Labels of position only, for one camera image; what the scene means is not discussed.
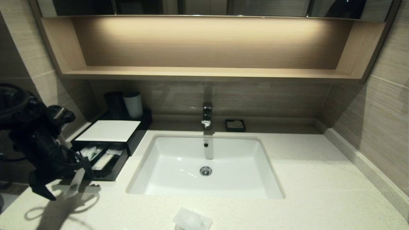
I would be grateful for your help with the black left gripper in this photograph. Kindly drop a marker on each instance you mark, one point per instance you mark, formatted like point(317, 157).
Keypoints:
point(64, 166)

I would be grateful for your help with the long sachet with green label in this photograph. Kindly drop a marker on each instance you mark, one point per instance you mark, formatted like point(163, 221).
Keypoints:
point(75, 183)

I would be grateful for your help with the black box drawer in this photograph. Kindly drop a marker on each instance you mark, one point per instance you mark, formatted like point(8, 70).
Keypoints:
point(111, 174)

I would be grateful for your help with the small white sachet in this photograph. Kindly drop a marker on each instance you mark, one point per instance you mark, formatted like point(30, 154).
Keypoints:
point(191, 220)

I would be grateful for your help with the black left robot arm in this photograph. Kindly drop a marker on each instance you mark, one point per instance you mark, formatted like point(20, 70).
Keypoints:
point(32, 134)

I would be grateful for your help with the black box housing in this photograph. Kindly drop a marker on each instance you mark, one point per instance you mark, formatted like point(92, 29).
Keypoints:
point(145, 123)

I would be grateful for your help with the stored sachet with green band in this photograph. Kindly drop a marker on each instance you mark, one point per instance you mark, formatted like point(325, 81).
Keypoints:
point(97, 151)

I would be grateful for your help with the stored plain white sachet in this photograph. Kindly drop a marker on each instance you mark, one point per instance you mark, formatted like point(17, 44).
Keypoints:
point(104, 161)

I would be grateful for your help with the white rectangular sheet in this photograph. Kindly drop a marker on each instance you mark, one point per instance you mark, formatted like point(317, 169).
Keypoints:
point(110, 131)

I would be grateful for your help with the black cup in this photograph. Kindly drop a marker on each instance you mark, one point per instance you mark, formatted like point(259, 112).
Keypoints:
point(113, 105)

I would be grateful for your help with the white cup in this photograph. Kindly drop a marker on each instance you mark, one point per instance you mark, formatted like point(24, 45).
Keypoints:
point(133, 105)

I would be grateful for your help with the chrome sink drain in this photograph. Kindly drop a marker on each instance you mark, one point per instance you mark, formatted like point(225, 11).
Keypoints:
point(205, 171)

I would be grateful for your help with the chrome faucet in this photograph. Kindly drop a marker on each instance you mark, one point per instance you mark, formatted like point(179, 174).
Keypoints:
point(207, 114)

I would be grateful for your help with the white sink basin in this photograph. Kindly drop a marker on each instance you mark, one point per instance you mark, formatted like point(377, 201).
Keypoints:
point(223, 179)

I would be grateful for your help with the black soap dish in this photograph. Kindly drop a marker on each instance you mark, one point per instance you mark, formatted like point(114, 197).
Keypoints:
point(228, 127)

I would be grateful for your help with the beige soap bar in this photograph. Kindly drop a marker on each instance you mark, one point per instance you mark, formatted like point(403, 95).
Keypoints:
point(237, 123)

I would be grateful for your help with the mirror cabinet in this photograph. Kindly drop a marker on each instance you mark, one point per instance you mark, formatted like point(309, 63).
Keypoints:
point(204, 7)

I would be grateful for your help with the wooden wall shelf niche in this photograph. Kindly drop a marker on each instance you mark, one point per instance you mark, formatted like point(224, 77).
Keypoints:
point(204, 48)

